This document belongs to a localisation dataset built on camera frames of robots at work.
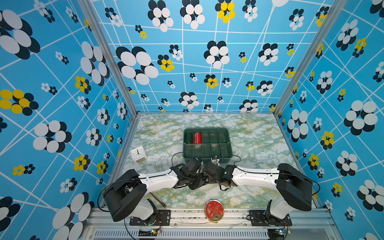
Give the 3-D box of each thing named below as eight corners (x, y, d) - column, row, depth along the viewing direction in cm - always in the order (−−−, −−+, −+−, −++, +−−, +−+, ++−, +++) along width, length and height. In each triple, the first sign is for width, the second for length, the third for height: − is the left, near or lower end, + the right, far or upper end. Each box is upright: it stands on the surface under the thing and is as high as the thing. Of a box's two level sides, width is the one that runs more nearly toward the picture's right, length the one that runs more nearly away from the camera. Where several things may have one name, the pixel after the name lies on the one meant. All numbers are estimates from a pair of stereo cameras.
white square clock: (134, 164, 94) (133, 162, 92) (131, 153, 99) (129, 151, 97) (147, 158, 97) (146, 155, 95) (143, 148, 102) (142, 145, 100)
